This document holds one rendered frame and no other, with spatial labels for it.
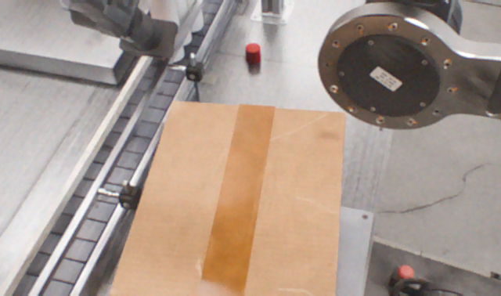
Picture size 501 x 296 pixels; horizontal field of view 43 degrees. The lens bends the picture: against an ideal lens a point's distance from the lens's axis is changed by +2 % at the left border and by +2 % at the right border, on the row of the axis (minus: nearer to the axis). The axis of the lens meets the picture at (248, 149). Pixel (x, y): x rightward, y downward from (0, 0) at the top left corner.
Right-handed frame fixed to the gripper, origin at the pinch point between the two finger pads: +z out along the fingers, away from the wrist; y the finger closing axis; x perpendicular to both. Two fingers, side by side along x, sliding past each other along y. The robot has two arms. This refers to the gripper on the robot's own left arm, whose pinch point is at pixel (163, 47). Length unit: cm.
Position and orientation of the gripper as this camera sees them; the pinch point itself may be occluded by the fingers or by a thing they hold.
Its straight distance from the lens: 126.4
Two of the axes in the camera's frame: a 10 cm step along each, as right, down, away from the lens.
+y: -9.7, -1.7, 1.9
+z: 1.8, 0.7, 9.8
